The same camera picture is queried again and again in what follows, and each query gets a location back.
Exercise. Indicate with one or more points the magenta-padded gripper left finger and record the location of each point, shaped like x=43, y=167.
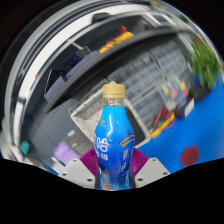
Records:
x=76, y=173

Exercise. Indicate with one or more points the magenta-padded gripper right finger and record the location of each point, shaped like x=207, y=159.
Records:
x=151, y=171

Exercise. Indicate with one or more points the blue drink bottle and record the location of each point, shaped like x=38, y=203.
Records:
x=113, y=133

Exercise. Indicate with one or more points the purple plastic bag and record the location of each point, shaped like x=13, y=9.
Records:
x=65, y=153

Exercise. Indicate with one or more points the dark grey flat box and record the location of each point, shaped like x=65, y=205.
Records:
x=78, y=141

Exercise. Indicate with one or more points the flat round red coaster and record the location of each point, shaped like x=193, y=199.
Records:
x=189, y=156

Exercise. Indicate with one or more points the black zip case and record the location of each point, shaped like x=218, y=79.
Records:
x=136, y=126

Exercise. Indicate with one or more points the yellow multimeter with leads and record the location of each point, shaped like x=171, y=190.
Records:
x=163, y=125

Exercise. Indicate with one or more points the teal plastic bin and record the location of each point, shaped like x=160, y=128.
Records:
x=24, y=147

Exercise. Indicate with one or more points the black box with white label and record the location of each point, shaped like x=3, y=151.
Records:
x=185, y=107

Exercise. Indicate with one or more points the drawer cabinet with coloured parts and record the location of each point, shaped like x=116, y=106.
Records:
x=176, y=88

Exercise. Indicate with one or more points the green potted plant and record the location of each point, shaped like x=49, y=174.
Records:
x=205, y=65

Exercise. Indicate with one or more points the dark grey wall shelf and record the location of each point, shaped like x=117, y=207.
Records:
x=83, y=71

